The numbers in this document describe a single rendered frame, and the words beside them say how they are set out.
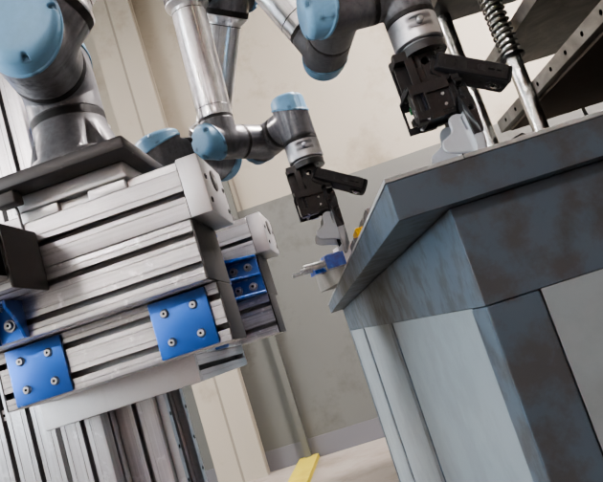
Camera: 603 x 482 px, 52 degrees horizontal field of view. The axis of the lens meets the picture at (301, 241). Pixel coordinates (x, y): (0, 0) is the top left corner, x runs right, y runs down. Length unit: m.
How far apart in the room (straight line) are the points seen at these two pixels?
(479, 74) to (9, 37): 0.64
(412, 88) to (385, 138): 3.10
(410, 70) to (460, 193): 0.43
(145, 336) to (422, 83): 0.54
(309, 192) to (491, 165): 0.75
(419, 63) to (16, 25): 0.55
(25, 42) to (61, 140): 0.16
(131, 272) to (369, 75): 3.38
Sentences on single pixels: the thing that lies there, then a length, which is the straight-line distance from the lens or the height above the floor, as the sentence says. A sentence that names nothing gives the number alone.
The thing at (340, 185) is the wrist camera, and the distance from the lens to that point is 1.29.
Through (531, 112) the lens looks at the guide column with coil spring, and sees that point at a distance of 2.27.
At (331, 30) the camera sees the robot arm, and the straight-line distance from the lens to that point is 0.95.
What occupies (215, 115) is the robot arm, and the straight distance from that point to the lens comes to 1.32.
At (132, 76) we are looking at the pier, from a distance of 4.35.
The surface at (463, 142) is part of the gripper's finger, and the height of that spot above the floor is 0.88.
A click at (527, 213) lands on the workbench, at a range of 0.57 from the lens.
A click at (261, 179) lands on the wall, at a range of 4.00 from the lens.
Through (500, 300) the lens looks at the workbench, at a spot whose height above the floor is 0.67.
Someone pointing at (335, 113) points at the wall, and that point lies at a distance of 4.07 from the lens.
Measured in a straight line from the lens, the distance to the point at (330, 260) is 1.25.
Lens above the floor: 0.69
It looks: 9 degrees up
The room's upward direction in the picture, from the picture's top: 18 degrees counter-clockwise
